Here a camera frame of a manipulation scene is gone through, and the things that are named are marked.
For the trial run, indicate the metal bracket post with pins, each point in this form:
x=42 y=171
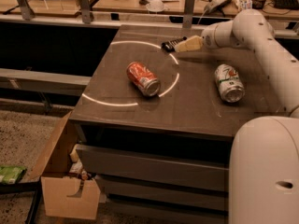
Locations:
x=85 y=8
x=26 y=12
x=188 y=12

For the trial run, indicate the black mesh cup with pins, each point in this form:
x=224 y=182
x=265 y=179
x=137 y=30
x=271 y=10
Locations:
x=258 y=4

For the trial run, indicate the white red snack packet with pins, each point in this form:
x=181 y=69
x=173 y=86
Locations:
x=243 y=4

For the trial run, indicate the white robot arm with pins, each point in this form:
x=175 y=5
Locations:
x=264 y=159

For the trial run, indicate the red soda can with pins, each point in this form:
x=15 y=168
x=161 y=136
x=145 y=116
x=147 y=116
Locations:
x=146 y=81

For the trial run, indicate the grey power strip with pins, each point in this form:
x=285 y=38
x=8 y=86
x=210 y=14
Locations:
x=214 y=4

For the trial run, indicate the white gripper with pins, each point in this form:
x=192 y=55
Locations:
x=210 y=38

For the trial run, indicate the green snack bag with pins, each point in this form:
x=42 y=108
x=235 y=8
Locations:
x=11 y=174

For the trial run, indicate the middle metal bracket post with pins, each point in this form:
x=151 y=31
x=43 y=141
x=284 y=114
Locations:
x=85 y=8

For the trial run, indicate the grey drawer cabinet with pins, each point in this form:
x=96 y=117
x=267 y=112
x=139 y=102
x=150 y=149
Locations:
x=167 y=156

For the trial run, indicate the white green soda can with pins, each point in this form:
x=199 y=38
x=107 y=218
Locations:
x=229 y=84

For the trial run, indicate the white bowl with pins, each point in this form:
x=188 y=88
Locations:
x=155 y=6

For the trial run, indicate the cardboard box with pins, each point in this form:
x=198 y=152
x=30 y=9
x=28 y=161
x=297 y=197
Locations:
x=64 y=194

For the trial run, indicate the right metal bracket post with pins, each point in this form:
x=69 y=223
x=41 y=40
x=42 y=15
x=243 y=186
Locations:
x=188 y=12

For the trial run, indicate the left metal bracket post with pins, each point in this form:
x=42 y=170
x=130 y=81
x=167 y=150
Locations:
x=26 y=12

